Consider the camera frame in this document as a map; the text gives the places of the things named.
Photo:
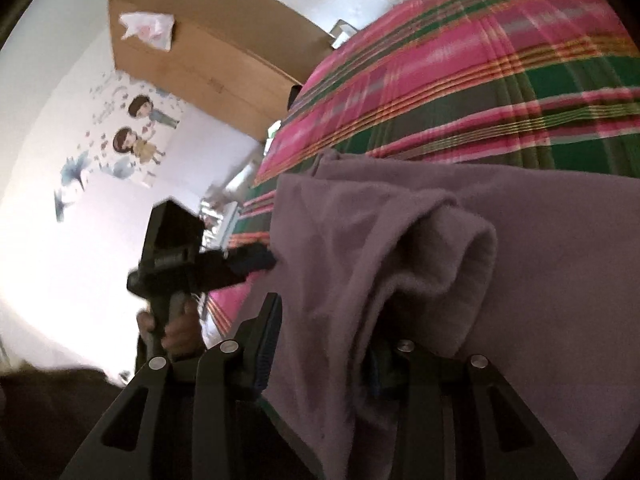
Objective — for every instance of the brown wooden wardrobe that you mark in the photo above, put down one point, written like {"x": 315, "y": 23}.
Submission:
{"x": 236, "y": 60}

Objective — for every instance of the white plastic bag on wardrobe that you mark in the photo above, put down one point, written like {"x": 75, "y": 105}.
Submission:
{"x": 153, "y": 29}

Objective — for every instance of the pink green plaid bedsheet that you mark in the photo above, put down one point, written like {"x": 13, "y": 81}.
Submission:
{"x": 535, "y": 84}

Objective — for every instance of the green white floral pillow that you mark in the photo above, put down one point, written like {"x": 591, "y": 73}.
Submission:
{"x": 271, "y": 134}

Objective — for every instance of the person's left hand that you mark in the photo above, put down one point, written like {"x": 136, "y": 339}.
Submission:
{"x": 182, "y": 336}

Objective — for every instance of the black bag beside bed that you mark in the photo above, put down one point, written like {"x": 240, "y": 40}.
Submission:
{"x": 293, "y": 95}

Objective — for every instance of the purple fleece garment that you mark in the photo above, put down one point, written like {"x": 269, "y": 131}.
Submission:
{"x": 538, "y": 270}

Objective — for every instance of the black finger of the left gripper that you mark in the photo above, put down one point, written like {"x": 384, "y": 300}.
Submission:
{"x": 240, "y": 262}

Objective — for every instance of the cartoon couple wall sticker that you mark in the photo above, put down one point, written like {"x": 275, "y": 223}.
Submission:
{"x": 131, "y": 123}

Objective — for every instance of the small white box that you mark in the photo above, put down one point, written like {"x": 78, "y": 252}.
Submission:
{"x": 340, "y": 33}

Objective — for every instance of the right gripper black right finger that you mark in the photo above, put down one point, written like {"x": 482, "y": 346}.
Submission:
{"x": 463, "y": 420}

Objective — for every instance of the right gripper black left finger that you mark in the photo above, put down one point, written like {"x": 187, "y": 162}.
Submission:
{"x": 196, "y": 419}

